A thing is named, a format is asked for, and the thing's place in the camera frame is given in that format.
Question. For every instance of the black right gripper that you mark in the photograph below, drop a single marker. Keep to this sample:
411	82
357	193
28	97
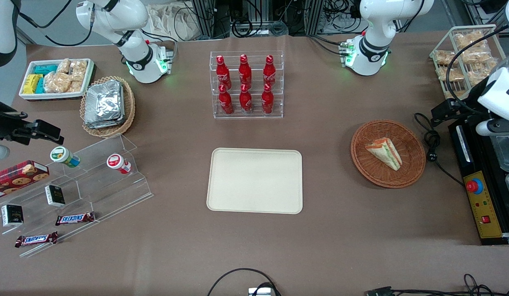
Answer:
3	124

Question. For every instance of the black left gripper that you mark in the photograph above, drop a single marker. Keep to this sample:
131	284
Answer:
461	107

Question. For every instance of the triangle sandwich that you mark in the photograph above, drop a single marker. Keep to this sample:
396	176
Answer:
384	153

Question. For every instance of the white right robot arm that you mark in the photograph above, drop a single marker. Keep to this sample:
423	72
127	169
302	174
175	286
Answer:
114	16

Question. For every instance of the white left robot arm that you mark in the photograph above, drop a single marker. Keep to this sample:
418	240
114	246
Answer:
373	24

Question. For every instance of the white rectangular snack tray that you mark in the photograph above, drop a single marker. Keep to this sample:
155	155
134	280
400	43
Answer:
28	96

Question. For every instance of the round brown wicker basket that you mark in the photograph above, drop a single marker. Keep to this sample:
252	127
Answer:
406	168

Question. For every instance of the oval light wicker basket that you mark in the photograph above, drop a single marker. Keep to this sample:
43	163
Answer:
129	107

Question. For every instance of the beige plastic tray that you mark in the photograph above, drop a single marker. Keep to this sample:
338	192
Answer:
254	181

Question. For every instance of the bagged bread snack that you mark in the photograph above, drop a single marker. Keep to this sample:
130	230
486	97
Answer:
454	75
455	94
478	56
477	77
469	40
445	57

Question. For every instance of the green lid yogurt cup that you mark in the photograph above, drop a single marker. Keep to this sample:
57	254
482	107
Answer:
62	155

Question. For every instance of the teal snack pack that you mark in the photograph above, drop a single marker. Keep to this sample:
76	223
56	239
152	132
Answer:
40	86
45	69

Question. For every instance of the yellow snack pack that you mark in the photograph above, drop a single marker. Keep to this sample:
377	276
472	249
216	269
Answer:
31	84

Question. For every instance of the clear rice cracker pack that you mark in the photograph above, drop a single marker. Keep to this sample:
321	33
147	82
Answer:
78	70
57	82
75	86
63	65

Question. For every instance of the red cookie box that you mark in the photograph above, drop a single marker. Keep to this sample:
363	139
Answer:
18	176

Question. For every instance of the silver foil packet stack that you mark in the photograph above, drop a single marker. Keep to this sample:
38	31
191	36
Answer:
104	105

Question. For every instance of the small black box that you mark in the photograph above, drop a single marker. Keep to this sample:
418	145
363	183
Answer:
55	195
12	215

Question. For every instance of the large clear plastic container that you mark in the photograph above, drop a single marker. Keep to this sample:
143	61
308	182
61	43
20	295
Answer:
507	152

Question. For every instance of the red lid yogurt cup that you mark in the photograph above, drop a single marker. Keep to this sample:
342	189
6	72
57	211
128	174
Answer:
116	161

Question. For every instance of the red emergency stop button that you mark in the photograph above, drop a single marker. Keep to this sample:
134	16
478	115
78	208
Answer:
475	186

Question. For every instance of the clear acrylic stepped display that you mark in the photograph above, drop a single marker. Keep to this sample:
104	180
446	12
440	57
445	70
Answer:
110	193

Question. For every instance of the brown chocolate bar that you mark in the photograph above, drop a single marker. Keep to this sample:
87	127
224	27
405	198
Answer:
75	218
36	239

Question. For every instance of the black machine with yellow panel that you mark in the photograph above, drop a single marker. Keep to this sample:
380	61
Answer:
482	222

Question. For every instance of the white cloth bag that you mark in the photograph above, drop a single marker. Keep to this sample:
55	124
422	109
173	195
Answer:
168	22

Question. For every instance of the red cola bottle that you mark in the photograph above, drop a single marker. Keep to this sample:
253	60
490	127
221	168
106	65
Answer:
225	102
223	73
267	101
245	72
246	101
269	72

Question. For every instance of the clear acrylic bottle rack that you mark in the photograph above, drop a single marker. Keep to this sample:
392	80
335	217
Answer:
256	59

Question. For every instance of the small silver device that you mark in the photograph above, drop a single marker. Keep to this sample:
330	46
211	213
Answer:
260	292

